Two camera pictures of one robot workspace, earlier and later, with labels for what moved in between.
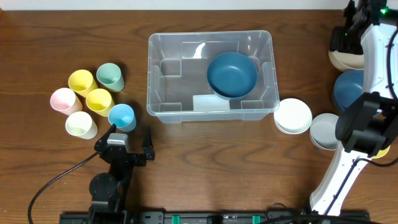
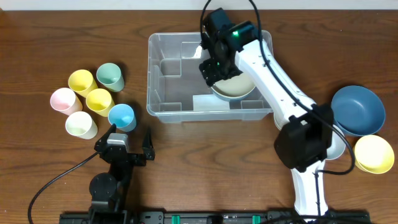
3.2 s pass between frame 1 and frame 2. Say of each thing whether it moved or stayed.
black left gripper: stayed
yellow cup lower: stayed
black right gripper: moved
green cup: stayed
